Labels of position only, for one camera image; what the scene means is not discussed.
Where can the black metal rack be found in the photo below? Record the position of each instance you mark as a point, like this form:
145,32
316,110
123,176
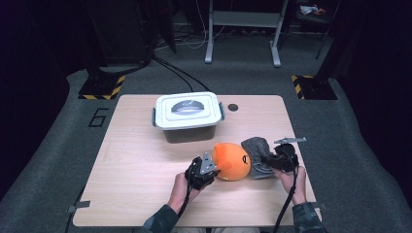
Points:
327,32

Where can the dark curtain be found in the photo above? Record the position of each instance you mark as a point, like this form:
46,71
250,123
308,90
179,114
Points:
379,64
29,81

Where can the small colourful object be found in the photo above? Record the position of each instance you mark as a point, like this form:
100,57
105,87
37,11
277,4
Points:
311,9

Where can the round table grommet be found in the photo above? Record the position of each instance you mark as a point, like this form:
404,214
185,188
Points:
233,107

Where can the person's left hand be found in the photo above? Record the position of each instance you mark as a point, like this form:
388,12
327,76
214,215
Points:
181,194

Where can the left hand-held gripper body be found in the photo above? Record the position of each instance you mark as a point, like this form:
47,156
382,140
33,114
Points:
198,173

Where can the white metal stand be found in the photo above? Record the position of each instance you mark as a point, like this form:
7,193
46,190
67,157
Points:
246,19

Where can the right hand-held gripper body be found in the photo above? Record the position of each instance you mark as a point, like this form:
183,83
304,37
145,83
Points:
286,158

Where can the grey fuzzy towel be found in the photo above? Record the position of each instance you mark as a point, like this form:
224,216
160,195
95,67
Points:
257,152

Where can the white container lid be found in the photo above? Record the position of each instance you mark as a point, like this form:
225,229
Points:
188,111

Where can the grey tape tab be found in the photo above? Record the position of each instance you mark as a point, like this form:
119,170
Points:
321,206
79,206

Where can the black equipment cabinet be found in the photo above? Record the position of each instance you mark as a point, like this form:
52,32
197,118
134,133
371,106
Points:
123,32

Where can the orange plush toy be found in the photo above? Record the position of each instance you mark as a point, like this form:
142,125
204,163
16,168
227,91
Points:
231,161

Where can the clear grey storage box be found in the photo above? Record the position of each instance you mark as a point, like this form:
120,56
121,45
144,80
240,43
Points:
189,136

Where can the person's right hand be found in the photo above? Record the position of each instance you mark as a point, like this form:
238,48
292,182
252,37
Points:
296,184

